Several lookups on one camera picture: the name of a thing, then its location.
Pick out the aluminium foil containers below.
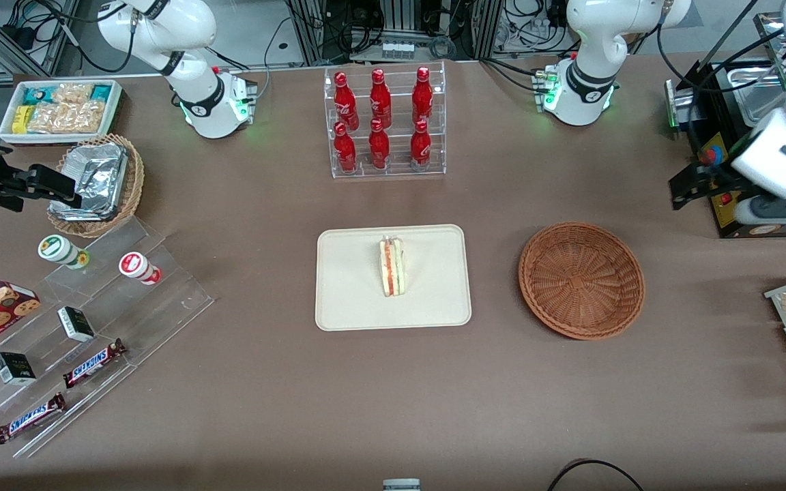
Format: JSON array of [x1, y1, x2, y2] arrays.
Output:
[[50, 143, 129, 221]]

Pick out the Snickers bar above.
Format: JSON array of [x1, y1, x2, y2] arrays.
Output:
[[62, 338, 128, 389], [0, 392, 68, 445]]

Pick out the large clear cracker bag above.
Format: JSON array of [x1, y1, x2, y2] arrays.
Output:
[[28, 101, 107, 134]]

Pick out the clear acrylic stepped display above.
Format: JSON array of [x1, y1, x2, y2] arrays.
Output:
[[0, 215, 215, 459]]

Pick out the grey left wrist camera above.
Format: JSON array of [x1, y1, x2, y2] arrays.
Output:
[[734, 194, 786, 226]]

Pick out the red cola bottle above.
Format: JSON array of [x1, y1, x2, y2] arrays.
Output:
[[410, 119, 432, 168], [333, 71, 360, 132], [412, 66, 434, 125], [368, 119, 391, 170], [333, 122, 358, 173], [370, 68, 392, 129]]

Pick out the triangular sandwich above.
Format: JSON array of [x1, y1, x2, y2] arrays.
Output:
[[379, 235, 407, 297]]

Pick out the oval wicker basket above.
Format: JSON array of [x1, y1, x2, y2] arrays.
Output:
[[46, 134, 145, 239]]

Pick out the black hot food case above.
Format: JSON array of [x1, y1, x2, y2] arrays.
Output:
[[666, 10, 786, 239]]

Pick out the aluminium equipment frame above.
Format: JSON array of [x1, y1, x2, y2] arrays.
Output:
[[284, 0, 506, 65]]

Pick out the green lid cup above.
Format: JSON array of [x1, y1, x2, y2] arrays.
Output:
[[38, 235, 90, 269]]

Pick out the cream plastic tray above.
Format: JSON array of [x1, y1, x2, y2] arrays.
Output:
[[315, 224, 472, 332]]

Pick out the steel food pan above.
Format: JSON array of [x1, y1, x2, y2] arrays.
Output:
[[731, 61, 786, 128]]

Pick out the red lid cup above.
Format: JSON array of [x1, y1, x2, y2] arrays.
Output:
[[118, 252, 162, 286]]

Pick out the white snack tray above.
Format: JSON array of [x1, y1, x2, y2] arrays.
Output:
[[0, 79, 123, 146]]

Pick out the round brown wicker basket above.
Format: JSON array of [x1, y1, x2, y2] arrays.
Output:
[[519, 222, 645, 340]]

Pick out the small black box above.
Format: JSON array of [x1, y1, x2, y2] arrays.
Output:
[[57, 306, 96, 343], [0, 352, 38, 386]]

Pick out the small clear cracker bag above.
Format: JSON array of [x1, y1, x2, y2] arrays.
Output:
[[52, 83, 93, 104]]

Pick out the clear acrylic bottle rack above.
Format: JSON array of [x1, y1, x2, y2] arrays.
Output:
[[323, 61, 447, 179]]

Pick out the black cable loop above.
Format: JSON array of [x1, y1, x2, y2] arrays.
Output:
[[547, 459, 645, 491]]

